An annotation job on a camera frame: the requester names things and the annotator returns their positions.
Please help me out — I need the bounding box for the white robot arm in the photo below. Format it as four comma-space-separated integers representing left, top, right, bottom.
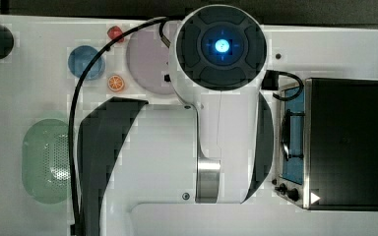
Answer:
77, 5, 273, 236

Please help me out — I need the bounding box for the green oval strainer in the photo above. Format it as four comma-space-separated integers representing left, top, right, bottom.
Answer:
22, 119, 71, 204

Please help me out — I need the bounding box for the purple round plate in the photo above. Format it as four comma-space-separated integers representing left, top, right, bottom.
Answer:
126, 25, 174, 95

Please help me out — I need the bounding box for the orange slice toy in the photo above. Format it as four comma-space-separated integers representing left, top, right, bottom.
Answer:
107, 75, 125, 92

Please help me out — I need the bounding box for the pink strawberry toy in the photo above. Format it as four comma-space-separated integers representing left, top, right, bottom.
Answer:
107, 26, 123, 40

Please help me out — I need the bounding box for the blue bowl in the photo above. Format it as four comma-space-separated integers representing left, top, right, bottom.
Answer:
68, 45, 105, 81

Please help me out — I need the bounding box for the silver black toaster oven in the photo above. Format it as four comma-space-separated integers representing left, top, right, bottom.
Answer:
272, 78, 378, 211

